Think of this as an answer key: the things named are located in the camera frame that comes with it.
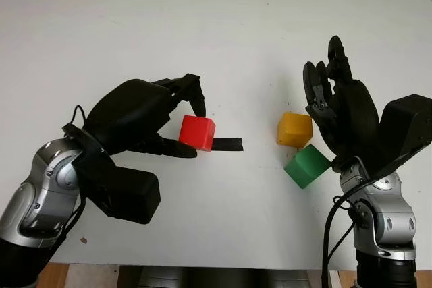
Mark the black tape strip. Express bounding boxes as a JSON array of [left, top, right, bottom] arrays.
[[211, 137, 244, 152]]

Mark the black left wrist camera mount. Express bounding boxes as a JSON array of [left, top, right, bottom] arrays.
[[63, 124, 161, 225]]

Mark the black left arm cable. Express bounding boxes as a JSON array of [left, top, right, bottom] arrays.
[[59, 105, 87, 245]]

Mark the red cube block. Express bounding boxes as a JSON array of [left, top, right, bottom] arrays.
[[178, 115, 217, 152]]

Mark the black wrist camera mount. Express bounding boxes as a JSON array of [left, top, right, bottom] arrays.
[[366, 94, 432, 179], [63, 124, 161, 225]]

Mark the dark robot torso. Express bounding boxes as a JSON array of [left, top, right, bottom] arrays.
[[140, 267, 310, 288]]

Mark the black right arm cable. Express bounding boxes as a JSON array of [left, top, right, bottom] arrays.
[[322, 179, 372, 288]]

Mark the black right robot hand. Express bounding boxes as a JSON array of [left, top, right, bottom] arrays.
[[302, 34, 381, 173]]

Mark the green cube block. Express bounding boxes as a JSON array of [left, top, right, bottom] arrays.
[[283, 144, 332, 190]]

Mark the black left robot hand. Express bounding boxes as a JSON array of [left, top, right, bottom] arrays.
[[82, 72, 207, 160]]

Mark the yellow cube block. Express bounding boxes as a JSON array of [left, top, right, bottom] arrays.
[[276, 111, 313, 148]]

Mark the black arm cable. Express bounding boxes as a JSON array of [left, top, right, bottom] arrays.
[[59, 105, 87, 245], [322, 179, 372, 288]]

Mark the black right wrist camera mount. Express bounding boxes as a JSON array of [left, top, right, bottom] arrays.
[[366, 94, 432, 179]]

